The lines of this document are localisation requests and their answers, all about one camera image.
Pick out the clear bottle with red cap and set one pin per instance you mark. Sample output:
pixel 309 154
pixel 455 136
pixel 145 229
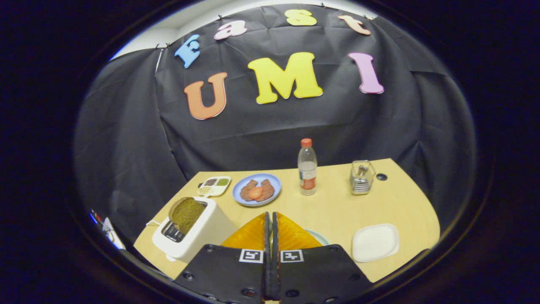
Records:
pixel 307 169

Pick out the white paper sheet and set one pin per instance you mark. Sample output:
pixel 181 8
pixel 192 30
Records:
pixel 112 232

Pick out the black backdrop cloth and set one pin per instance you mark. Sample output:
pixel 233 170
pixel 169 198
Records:
pixel 274 122

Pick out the white toaster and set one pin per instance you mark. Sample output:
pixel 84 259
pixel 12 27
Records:
pixel 211 230

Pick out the pale green round plate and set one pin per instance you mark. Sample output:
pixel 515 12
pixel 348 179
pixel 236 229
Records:
pixel 319 237

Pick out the blue round plate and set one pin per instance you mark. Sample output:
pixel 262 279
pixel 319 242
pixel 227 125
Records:
pixel 276 181

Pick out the clear cutlery holder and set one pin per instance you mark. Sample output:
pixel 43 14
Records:
pixel 362 179

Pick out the white divided seasoning tray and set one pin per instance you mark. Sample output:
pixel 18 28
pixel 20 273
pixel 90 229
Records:
pixel 214 186

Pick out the red tomato slice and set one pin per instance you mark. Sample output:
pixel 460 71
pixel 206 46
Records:
pixel 255 193

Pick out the brown bread slice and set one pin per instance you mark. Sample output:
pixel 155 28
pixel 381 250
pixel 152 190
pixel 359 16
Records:
pixel 187 213

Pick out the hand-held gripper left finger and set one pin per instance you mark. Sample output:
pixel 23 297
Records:
pixel 223 270

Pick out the black table grommet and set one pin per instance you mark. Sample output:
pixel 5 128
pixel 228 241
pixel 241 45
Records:
pixel 382 177

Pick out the white square plate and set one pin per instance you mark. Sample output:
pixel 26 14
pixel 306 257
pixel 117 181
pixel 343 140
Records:
pixel 375 242

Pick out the brown meat patty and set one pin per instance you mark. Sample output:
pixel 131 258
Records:
pixel 268 188
pixel 248 188

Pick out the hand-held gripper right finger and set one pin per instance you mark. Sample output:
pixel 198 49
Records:
pixel 320 270

